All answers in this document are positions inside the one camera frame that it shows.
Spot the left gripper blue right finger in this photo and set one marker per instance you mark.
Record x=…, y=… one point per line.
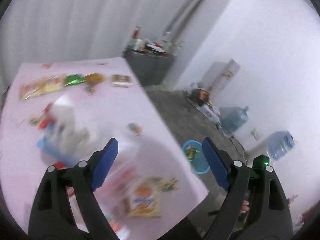
x=218, y=162

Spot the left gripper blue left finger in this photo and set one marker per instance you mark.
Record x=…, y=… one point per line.
x=101, y=163

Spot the blue medicine box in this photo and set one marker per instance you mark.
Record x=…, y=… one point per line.
x=51, y=148

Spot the blue mesh trash basket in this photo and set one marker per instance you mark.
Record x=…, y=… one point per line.
x=193, y=151

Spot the person's right hand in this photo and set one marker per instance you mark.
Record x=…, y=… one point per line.
x=245, y=207

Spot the white crumpled plastic bag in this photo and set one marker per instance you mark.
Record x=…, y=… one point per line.
x=75, y=132

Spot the large water jug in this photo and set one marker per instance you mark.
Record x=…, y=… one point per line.
x=233, y=118

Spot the dark snack box on floor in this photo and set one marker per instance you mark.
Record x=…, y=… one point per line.
x=200, y=96

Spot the orange cracker packet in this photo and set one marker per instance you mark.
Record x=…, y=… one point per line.
x=142, y=201

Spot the white gold small box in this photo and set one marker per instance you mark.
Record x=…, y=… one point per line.
x=121, y=81

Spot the golden brown snack wrapper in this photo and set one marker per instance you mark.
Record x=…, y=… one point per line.
x=94, y=79

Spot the tall white printed carton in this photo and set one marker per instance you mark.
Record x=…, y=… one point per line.
x=219, y=76

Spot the green candy wrapper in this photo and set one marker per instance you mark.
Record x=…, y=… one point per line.
x=72, y=80

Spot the grey cabinet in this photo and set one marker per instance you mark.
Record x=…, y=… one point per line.
x=150, y=69

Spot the orange yellow snack packet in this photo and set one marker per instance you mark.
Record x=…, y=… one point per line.
x=31, y=90

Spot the wall power socket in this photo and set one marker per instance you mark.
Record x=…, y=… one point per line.
x=256, y=135

